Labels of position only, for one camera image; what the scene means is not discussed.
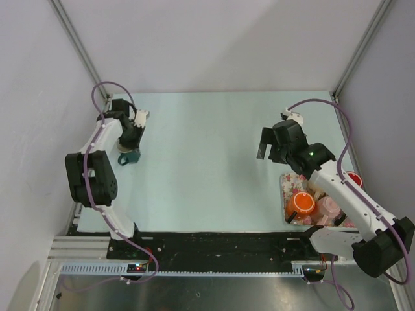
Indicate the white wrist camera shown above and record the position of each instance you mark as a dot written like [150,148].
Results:
[141,117]
[291,117]

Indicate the pink mug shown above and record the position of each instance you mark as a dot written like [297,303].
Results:
[325,212]

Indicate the grey cable duct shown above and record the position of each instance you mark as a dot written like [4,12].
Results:
[124,269]

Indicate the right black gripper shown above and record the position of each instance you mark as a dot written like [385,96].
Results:
[268,137]

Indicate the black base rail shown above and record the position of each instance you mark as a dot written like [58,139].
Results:
[217,252]

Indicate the red round object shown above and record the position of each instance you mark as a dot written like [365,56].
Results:
[355,177]

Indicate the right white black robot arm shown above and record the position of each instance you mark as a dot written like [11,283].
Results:
[382,239]

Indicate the dark green mug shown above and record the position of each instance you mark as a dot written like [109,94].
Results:
[129,157]

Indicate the floral tray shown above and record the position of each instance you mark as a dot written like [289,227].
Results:
[292,183]

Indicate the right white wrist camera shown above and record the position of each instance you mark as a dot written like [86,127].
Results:
[291,117]

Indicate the cream mug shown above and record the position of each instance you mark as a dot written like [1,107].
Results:
[318,193]

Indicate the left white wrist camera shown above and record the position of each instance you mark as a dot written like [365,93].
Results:
[141,117]

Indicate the aluminium frame post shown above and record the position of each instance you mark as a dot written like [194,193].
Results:
[363,45]
[73,36]

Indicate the orange mug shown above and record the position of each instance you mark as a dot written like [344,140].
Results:
[299,207]

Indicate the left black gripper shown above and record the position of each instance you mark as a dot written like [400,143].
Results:
[135,143]

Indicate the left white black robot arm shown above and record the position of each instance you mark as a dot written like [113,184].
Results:
[115,143]

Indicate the right aluminium frame post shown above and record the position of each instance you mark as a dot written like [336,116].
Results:
[363,45]

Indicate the left aluminium frame post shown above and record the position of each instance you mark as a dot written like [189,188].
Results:
[73,36]

